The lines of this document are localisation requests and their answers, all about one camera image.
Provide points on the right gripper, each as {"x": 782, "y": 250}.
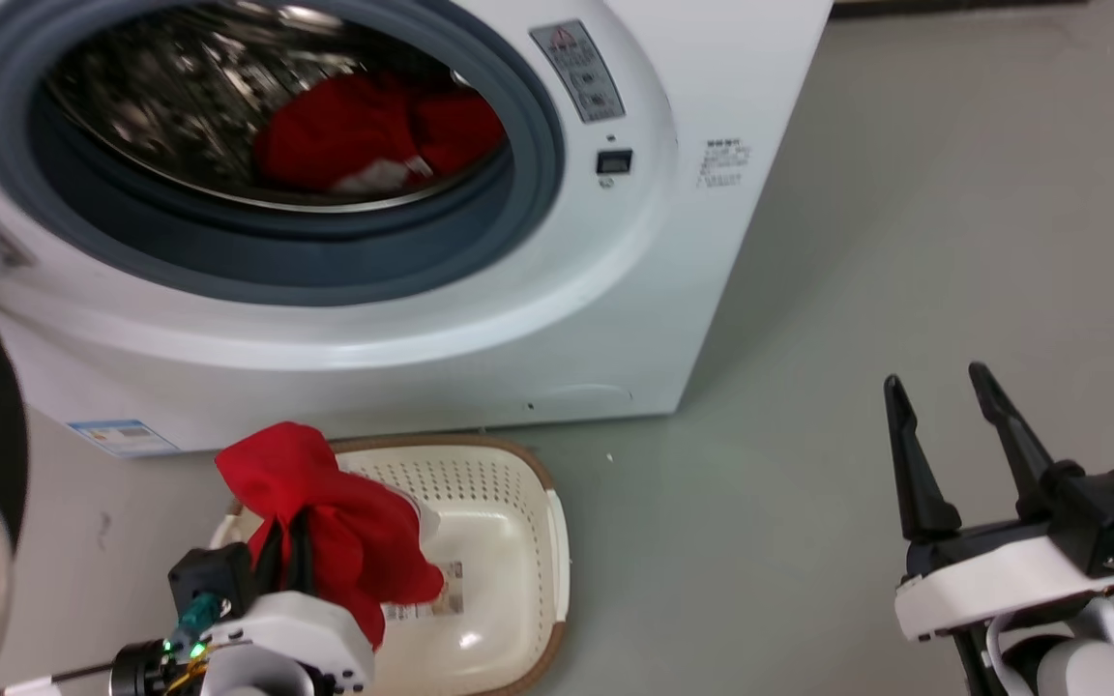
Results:
{"x": 1031, "y": 570}

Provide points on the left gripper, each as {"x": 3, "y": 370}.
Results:
{"x": 306, "y": 638}

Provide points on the red cloth garment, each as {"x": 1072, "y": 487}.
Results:
{"x": 354, "y": 541}

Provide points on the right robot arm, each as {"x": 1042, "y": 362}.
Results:
{"x": 1070, "y": 662}

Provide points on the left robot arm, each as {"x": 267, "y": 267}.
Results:
{"x": 228, "y": 679}

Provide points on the cream perforated laundry basket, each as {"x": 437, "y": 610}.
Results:
{"x": 504, "y": 541}

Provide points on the white front-load washing machine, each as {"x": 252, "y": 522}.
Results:
{"x": 557, "y": 290}

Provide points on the steel washing machine drum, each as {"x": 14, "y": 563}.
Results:
{"x": 161, "y": 106}

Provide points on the paper label with barcode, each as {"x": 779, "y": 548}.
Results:
{"x": 449, "y": 592}

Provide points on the blue energy label sticker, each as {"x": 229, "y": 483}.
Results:
{"x": 122, "y": 437}

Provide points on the grey rubber door gasket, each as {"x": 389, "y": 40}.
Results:
{"x": 344, "y": 253}

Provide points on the red garment with white patch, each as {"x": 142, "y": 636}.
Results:
{"x": 364, "y": 126}

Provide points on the black door latch socket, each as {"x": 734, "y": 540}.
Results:
{"x": 614, "y": 161}

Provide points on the grey warning sticker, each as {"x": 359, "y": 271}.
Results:
{"x": 578, "y": 72}

